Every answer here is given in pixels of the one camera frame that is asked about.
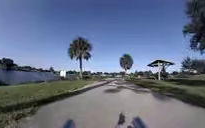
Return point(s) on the short palm tree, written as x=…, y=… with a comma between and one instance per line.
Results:
x=126, y=61

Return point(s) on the tall palm tree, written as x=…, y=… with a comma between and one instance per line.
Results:
x=80, y=48

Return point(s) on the white sign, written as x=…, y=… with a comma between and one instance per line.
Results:
x=62, y=73

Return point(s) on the pale paved path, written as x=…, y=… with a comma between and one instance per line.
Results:
x=123, y=103

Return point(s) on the flat-roofed shelter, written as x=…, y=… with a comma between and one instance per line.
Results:
x=160, y=62

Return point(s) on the robot's own part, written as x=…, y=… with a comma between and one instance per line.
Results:
x=69, y=124
x=139, y=122

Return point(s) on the grass verge beside lake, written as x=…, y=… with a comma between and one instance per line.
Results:
x=23, y=91

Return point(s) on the blue lake water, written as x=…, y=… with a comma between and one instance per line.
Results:
x=13, y=76

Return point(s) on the wide grass lawn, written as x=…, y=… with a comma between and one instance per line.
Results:
x=190, y=88

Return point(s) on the clump of trees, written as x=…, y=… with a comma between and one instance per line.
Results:
x=195, y=64

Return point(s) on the distant tree line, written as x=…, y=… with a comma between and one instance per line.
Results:
x=3, y=61

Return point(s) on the large dark leafy tree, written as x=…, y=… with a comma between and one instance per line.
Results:
x=201, y=23

